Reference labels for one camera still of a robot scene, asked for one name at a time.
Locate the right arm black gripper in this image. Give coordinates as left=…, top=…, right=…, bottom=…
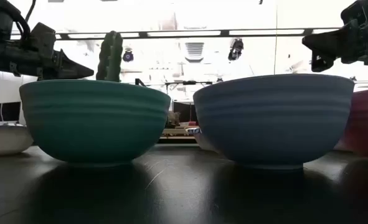
left=301, top=0, right=368, bottom=73

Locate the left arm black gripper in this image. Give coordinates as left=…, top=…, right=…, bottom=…
left=0, top=39, right=95, bottom=80

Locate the green ribbed plastic bowl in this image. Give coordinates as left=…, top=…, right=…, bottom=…
left=19, top=79, right=172, bottom=164

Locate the blue ribbed plastic bowl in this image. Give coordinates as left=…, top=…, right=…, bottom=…
left=192, top=73, right=355, bottom=170

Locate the pink plastic bowl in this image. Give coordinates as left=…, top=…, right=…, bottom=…
left=334, top=88, right=368, bottom=159

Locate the green cactus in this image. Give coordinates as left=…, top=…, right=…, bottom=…
left=95, top=30, right=124, bottom=83

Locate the black computer monitor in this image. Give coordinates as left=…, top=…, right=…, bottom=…
left=0, top=101, right=22, bottom=122

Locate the black overhead rig bar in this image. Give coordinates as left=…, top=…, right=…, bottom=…
left=11, top=27, right=342, bottom=40

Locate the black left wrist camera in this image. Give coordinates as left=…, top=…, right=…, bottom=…
left=27, top=22, right=57, bottom=53

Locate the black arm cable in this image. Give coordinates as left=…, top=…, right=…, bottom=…
left=24, top=0, right=37, bottom=23

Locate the black hanging camera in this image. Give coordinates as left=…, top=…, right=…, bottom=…
left=227, top=37, right=245, bottom=62

